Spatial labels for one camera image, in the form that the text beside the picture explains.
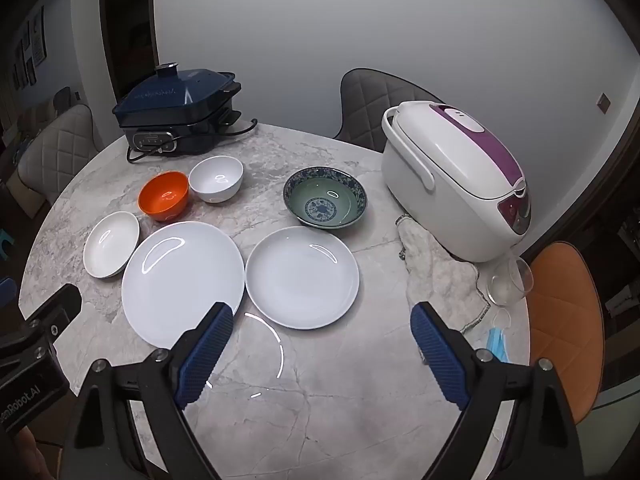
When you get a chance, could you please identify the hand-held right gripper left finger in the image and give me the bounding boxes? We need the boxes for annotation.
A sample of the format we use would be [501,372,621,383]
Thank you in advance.
[60,301,236,480]

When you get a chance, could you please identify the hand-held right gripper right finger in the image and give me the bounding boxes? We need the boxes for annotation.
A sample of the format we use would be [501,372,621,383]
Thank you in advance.
[410,301,586,480]

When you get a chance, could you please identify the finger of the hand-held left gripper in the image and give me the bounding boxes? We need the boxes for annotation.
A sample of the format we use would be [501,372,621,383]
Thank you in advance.
[22,284,83,356]
[0,276,21,306]

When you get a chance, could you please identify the small white plate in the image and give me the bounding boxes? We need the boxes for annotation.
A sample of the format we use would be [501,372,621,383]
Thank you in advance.
[83,211,141,280]

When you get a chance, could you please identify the large white plate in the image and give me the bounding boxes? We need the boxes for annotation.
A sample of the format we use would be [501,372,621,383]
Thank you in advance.
[121,221,246,350]

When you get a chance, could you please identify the medium white plate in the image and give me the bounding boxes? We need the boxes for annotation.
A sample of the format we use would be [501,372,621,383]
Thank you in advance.
[245,226,360,330]

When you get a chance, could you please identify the orange bowl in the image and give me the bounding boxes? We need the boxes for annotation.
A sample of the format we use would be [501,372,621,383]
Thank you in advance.
[138,171,190,223]

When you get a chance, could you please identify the white bowl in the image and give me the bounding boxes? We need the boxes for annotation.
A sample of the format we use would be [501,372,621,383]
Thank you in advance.
[188,156,244,204]

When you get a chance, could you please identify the blue patterned ceramic bowl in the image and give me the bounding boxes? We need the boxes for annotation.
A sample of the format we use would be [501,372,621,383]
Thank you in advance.
[283,166,368,229]

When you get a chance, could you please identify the blue face mask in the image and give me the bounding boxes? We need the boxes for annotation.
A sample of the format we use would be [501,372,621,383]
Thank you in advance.
[482,307,513,363]

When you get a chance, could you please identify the white dish cloth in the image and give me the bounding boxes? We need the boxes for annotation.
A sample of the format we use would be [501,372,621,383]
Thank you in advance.
[396,214,493,336]

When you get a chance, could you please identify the clear drinking glass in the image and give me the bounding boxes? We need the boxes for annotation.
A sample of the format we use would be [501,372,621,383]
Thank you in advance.
[476,255,535,307]

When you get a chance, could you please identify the beige box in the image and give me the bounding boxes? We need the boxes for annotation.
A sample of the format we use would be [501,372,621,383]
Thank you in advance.
[7,170,48,218]

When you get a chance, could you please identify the orange chair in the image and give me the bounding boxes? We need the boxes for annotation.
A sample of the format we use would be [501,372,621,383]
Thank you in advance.
[525,241,606,426]

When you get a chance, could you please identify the beige quilted chair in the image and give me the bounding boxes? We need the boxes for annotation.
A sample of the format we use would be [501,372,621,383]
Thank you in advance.
[17,104,96,206]

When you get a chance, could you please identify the white and purple rice cooker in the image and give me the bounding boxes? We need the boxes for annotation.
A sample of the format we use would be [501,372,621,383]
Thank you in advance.
[381,100,532,263]

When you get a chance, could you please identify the navy electric hot pot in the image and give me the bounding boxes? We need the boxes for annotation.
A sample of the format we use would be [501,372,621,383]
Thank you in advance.
[111,62,243,156]

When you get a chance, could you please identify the grey quilted chair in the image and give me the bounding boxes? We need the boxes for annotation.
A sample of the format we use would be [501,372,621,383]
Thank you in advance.
[333,68,446,153]

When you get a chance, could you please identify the black power cable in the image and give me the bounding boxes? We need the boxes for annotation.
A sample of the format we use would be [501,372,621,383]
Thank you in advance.
[126,119,258,163]

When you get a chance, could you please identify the group of wall picture frames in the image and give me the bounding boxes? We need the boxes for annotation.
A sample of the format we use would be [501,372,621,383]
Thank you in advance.
[12,5,48,91]

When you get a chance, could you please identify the dark wooden door frame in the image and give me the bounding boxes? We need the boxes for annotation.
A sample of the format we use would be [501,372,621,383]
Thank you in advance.
[99,0,161,106]

